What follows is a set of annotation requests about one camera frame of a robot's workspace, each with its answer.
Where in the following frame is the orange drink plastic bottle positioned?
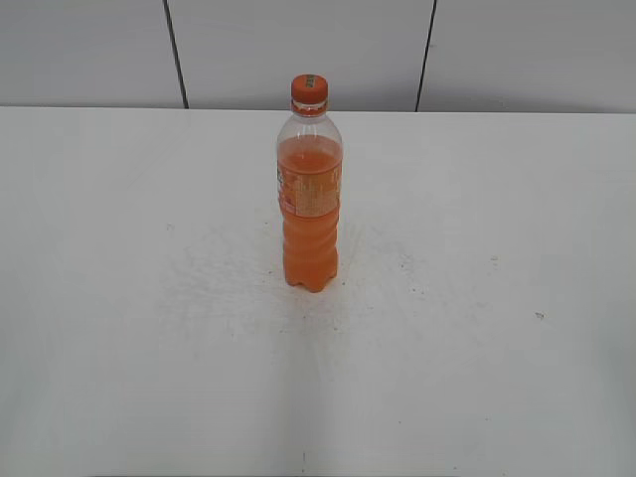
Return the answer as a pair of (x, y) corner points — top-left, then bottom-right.
(276, 100), (343, 292)

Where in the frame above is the orange bottle cap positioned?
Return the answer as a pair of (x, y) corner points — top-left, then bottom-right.
(291, 74), (329, 105)

